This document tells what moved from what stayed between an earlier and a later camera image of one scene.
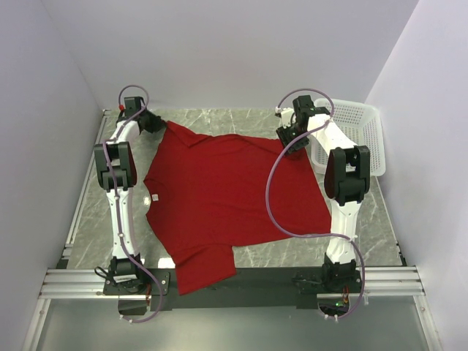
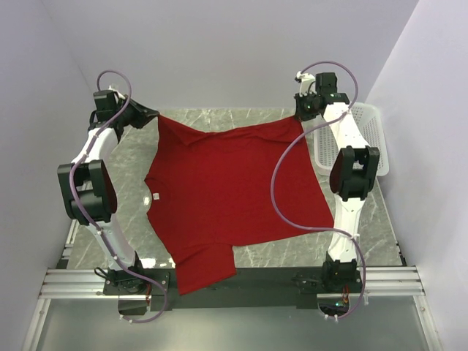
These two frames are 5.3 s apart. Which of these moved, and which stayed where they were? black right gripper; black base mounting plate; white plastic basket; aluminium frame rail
Moved: black right gripper
Stayed: black base mounting plate; white plastic basket; aluminium frame rail
